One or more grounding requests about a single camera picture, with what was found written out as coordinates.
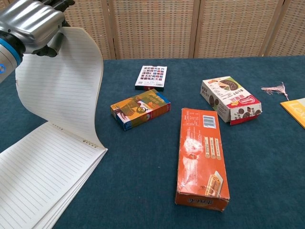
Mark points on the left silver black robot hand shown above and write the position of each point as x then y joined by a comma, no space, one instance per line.
35,21

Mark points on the white red cookie box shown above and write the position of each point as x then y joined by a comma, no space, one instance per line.
228,95

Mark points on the white picture grid card box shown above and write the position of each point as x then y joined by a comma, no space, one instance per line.
151,76

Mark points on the tan notebook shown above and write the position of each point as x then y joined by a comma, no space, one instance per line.
47,167

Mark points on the woven wooden folding screen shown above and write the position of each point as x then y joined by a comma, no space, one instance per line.
152,28

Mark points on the pink tassel bookmark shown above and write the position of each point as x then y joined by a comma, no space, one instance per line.
276,89

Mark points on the long orange snack box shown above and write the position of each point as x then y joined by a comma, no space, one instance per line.
202,155

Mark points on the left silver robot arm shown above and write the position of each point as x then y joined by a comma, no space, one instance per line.
7,62

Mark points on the orange blue illustrated box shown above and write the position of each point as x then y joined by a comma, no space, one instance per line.
140,107

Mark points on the yellow white Lexicon book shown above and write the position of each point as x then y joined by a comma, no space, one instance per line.
296,109

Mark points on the blue carpeted table surface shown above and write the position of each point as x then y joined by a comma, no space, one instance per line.
143,167

